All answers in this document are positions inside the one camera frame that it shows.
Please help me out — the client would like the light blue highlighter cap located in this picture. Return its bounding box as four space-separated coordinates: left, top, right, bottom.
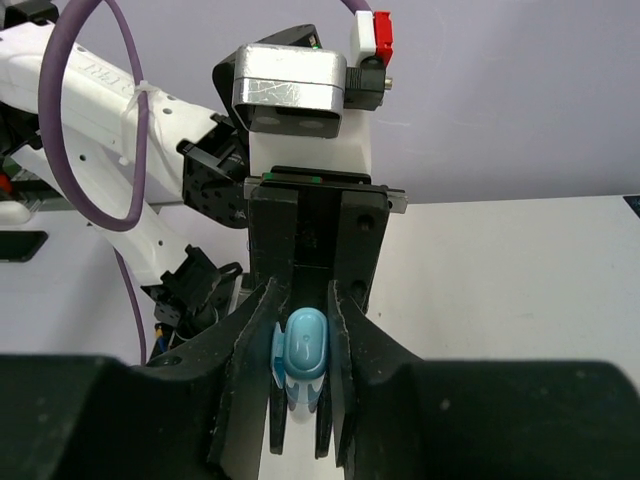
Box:
270 307 329 389

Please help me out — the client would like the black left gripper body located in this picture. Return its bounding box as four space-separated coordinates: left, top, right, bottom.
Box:
244 166 408 300

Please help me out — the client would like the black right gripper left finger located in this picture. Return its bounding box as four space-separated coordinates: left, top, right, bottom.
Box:
1 279 286 479

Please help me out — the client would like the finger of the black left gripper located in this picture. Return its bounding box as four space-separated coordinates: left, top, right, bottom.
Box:
248 184 301 456
315 190 389 458

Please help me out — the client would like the light blue highlighter body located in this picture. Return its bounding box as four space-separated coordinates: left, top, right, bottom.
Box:
285 375 324 424

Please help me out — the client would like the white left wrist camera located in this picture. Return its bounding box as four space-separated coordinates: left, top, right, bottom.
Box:
231 11 392 177

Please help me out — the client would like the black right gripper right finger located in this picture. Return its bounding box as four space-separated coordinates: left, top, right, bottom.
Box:
327 282 639 479

